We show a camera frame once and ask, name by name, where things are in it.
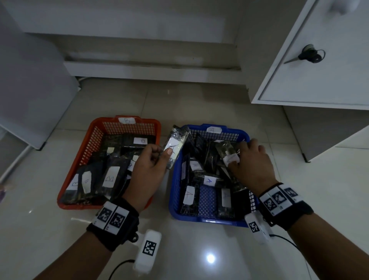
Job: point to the white wrist camera with marker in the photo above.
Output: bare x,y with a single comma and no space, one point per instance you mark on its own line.
256,228
148,251

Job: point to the person's left thumb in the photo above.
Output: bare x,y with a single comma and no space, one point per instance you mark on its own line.
165,158

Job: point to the black wristband with marker tags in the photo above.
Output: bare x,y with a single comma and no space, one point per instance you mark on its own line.
115,219
284,202

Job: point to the person's right thumb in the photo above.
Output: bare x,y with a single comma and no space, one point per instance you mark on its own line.
233,166

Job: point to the blue plastic basket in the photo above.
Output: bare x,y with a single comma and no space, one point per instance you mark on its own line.
207,202

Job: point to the pile of black packets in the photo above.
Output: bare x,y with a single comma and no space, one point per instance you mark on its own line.
199,170
112,176

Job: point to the person's right forearm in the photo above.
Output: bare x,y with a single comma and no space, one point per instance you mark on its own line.
328,248

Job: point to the red plastic basket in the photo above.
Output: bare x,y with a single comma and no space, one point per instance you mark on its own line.
95,135

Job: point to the white cabinet body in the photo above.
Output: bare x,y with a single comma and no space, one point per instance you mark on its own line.
325,129

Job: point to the person's left forearm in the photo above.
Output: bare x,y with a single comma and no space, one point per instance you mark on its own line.
77,259

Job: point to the white paper basket label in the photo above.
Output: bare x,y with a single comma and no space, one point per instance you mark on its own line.
126,120
214,129

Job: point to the person's right hand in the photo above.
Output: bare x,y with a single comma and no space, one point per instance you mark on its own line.
255,170

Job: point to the white appliance cabinet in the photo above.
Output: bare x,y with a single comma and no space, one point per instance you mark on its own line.
31,86

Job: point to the white cabinet door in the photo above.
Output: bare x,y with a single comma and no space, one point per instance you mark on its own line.
323,80

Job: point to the white door knob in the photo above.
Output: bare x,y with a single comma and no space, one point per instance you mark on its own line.
344,5

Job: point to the person's left hand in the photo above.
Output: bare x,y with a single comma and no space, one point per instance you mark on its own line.
144,178

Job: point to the black labelled component packet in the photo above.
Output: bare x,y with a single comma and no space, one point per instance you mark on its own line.
176,144
227,151

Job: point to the key with black head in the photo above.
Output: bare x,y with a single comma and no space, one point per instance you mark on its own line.
310,54

